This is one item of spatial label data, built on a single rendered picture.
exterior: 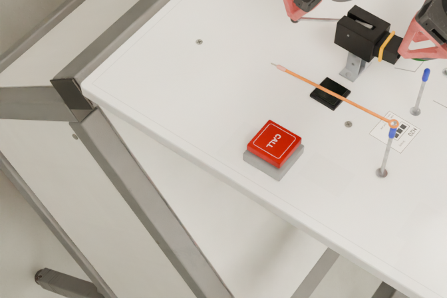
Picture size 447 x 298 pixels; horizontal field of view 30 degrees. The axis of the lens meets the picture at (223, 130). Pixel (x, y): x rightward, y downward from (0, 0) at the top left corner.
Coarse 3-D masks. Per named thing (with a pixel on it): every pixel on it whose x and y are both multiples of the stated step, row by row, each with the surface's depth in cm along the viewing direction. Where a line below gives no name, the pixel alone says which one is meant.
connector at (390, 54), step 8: (384, 40) 107; (392, 40) 107; (400, 40) 107; (376, 48) 107; (384, 48) 106; (392, 48) 106; (376, 56) 108; (384, 56) 107; (392, 56) 106; (392, 64) 107
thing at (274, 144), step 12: (264, 132) 104; (276, 132) 104; (288, 132) 104; (252, 144) 103; (264, 144) 103; (276, 144) 103; (288, 144) 103; (264, 156) 102; (276, 156) 102; (288, 156) 102
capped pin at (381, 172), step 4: (392, 124) 97; (392, 128) 96; (396, 128) 96; (388, 132) 98; (392, 132) 97; (388, 136) 98; (392, 136) 97; (388, 140) 98; (388, 144) 99; (388, 148) 100; (388, 152) 100; (384, 156) 101; (384, 160) 102; (384, 164) 102; (380, 168) 103; (384, 168) 103; (376, 172) 104; (380, 172) 104; (384, 172) 104; (380, 176) 104; (384, 176) 104
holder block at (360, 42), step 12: (348, 12) 109; (360, 12) 108; (348, 24) 107; (360, 24) 107; (372, 24) 107; (384, 24) 107; (336, 36) 109; (360, 36) 106; (372, 36) 106; (348, 48) 109; (360, 48) 108; (372, 48) 106
